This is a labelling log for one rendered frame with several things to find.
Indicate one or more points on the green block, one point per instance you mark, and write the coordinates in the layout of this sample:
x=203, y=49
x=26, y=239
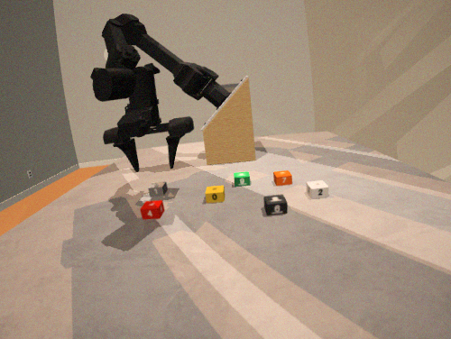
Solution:
x=242, y=179

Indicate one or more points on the red block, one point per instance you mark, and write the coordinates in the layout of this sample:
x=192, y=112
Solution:
x=152, y=209

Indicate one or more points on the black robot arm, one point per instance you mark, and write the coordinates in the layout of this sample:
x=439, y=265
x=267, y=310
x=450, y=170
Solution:
x=122, y=79

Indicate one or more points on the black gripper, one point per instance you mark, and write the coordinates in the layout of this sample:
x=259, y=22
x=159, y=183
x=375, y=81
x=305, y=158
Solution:
x=176, y=127

